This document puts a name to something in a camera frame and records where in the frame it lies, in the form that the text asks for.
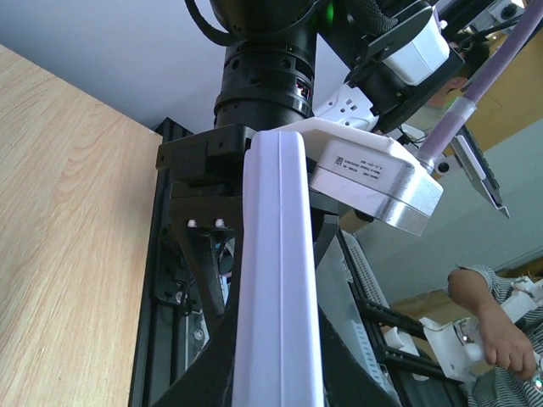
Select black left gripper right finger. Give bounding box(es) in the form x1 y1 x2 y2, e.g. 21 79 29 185
318 313 399 407

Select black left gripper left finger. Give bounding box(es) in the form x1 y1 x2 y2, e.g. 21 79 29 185
152 292 241 407

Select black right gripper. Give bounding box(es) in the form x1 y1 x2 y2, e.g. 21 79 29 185
156 123 255 318

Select lavender phone case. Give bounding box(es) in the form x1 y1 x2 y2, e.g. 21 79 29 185
232 130 324 406

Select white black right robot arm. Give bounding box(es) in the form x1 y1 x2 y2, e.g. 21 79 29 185
156 1 464 321

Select operator person in background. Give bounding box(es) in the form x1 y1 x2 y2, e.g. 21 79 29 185
418 33 542 406

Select black enclosure frame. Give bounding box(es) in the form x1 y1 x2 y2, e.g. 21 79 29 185
128 170 189 406

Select white slotted cable duct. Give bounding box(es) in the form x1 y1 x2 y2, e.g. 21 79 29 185
342 231 398 399

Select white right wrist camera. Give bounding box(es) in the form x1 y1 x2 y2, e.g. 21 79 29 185
279 117 443 236

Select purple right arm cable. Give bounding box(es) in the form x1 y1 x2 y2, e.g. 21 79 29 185
417 0 543 170

